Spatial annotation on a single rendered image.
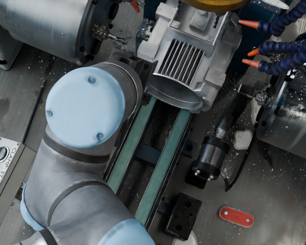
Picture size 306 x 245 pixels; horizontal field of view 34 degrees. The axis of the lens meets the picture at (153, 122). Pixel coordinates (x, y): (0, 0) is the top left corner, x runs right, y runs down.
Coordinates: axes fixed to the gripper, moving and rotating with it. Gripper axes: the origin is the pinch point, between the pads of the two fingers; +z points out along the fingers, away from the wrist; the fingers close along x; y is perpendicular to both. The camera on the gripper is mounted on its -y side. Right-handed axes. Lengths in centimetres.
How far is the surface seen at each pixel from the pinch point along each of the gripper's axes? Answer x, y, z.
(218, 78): -14.4, 5.4, 13.7
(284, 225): -44, -24, 28
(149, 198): -10.4, -25.7, 13.8
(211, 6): -8.3, 18.6, -7.7
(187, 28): -4.5, 12.7, 13.3
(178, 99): -7.8, -3.7, 23.5
